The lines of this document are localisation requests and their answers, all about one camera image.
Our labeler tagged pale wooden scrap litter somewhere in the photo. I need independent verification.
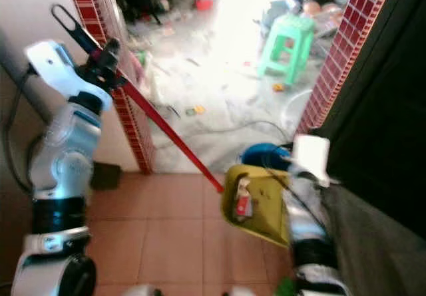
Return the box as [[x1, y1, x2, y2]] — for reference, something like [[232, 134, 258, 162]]
[[236, 177, 253, 196]]

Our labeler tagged red wrapper litter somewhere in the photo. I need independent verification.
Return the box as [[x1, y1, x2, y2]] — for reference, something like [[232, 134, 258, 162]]
[[234, 194, 254, 221]]

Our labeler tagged yellow dustpan with red handle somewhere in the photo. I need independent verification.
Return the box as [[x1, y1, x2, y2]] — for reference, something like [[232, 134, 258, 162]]
[[51, 3, 293, 249]]

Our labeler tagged green broom with blue handle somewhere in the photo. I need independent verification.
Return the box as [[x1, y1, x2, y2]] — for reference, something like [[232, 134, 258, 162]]
[[276, 277, 298, 296]]

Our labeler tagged green and yellow toy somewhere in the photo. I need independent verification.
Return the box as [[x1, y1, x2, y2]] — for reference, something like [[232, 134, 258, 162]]
[[184, 104, 206, 116]]

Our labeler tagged blue plastic bucket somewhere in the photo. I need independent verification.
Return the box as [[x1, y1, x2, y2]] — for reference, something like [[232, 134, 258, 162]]
[[240, 142, 294, 174]]

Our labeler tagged green plastic stool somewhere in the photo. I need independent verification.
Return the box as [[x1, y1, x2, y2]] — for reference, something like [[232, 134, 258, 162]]
[[257, 14, 316, 86]]

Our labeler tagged white plastic basin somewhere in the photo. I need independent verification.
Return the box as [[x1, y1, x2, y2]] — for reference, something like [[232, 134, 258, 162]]
[[279, 88, 314, 134]]

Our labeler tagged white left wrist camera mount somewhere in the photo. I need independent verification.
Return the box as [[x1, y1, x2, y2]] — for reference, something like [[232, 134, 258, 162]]
[[25, 39, 113, 112]]

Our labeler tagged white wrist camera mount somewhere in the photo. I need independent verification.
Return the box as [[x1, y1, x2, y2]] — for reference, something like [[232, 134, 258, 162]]
[[292, 134, 332, 188], [25, 39, 113, 112]]

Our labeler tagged dark wall box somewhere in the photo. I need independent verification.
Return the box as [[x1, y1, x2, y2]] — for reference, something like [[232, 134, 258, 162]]
[[91, 162, 124, 191]]

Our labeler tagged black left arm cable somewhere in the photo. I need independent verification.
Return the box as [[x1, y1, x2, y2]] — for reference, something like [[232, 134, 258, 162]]
[[5, 69, 41, 195]]

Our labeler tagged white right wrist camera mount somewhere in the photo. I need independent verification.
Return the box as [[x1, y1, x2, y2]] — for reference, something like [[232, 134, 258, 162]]
[[292, 134, 332, 188]]

